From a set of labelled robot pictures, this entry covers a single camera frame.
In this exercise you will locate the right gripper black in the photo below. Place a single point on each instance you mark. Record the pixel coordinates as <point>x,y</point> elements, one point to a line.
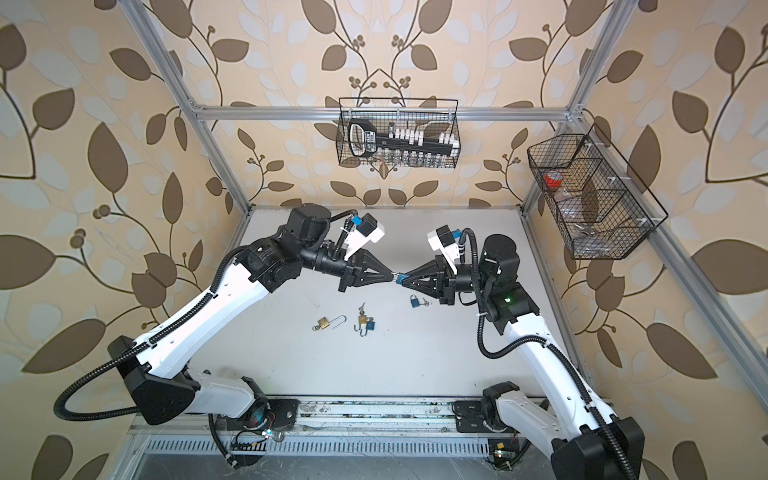
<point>444,287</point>

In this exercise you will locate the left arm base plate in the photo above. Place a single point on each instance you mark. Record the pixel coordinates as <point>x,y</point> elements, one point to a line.
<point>275,413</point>

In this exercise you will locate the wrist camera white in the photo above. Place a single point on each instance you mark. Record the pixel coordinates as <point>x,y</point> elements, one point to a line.
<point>447,242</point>
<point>364,230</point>

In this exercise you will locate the side wire basket black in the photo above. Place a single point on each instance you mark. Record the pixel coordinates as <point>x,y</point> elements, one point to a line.
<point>604,209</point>

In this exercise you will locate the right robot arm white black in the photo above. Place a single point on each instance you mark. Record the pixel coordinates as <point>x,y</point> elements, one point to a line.
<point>579,432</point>

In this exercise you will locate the brass padlock with keys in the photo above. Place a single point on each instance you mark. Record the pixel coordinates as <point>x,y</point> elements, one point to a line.
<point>362,321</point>

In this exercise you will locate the long-shackle brass padlock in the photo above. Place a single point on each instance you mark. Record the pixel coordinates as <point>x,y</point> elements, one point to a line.
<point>325,323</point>

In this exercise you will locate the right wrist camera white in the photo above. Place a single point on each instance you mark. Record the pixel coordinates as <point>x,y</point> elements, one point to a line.
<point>447,242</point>

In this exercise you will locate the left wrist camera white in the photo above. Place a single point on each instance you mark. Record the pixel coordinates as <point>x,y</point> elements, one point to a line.
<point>364,230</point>

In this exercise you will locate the black tool with white bits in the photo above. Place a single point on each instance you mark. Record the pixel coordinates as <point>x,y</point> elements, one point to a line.
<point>364,140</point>

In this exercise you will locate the back wire basket black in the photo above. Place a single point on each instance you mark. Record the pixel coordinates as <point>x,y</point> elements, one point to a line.
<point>435,115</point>

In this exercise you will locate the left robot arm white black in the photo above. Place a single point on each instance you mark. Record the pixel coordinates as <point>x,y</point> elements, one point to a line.
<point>154,366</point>

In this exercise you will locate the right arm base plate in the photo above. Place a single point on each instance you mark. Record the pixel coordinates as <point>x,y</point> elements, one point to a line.
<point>469,417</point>

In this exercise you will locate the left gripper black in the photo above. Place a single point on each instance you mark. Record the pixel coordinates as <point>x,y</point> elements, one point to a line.
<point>355,266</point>

